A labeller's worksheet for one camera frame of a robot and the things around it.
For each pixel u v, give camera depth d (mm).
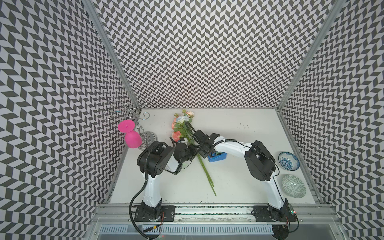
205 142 705
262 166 527
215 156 889
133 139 768
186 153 812
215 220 722
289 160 893
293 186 808
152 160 507
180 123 973
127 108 1094
